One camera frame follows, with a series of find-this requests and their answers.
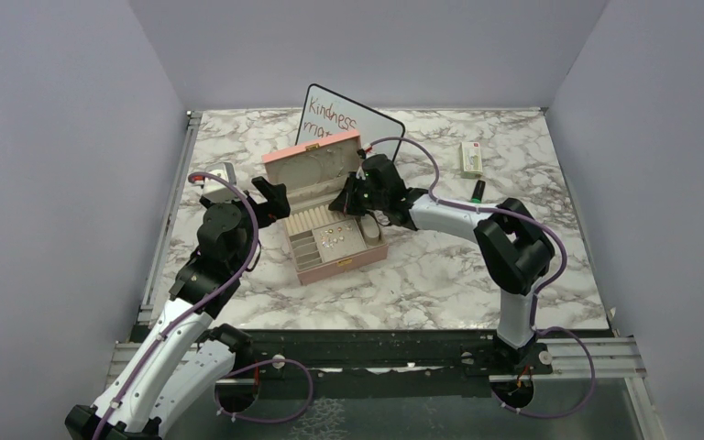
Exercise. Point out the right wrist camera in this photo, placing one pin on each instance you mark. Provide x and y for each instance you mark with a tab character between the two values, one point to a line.
364	151

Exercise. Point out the beige oval cushion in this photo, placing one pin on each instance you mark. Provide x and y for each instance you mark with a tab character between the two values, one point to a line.
370	230

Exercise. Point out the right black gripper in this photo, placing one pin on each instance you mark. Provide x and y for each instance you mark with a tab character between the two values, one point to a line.
344	203

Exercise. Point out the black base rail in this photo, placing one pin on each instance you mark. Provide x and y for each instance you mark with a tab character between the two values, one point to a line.
367	364

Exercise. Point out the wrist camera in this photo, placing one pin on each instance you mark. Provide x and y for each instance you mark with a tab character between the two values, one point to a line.
212	190
364	151

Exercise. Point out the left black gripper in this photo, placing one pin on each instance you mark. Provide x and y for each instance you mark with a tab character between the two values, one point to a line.
276	207

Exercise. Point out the small whiteboard with writing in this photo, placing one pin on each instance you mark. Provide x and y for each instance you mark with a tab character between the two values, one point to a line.
326	112

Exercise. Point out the pink jewelry box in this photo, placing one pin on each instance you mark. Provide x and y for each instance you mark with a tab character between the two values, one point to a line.
322	243

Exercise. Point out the green marker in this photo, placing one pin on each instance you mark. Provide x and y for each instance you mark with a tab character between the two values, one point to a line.
478	192

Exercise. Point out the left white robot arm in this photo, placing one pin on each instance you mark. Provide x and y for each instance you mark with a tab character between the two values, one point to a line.
158	385

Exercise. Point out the small white card box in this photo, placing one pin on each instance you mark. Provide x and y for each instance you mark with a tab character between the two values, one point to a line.
471	160

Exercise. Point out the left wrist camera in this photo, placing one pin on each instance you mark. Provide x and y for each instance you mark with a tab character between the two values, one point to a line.
212	190

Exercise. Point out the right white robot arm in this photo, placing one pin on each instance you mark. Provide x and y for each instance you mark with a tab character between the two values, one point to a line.
516	252

